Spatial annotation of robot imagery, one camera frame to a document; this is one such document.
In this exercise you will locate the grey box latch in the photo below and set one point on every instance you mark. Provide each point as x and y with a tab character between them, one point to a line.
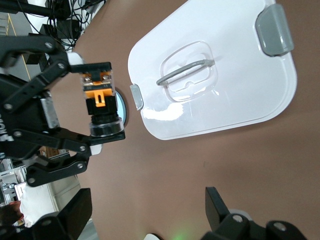
273	30
136	97

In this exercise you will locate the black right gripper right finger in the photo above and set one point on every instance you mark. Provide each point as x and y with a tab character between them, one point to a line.
220	217

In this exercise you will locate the white lidded storage box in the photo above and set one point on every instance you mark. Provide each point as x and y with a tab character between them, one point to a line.
225	87

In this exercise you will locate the white cabinet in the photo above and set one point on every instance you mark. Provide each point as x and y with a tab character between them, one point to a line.
45	197

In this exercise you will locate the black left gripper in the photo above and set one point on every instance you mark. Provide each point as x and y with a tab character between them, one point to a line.
25	117

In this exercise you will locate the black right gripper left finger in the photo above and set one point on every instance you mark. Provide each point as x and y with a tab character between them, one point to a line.
72	215

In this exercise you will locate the light blue round plate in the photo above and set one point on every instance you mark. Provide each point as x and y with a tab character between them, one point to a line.
123	107

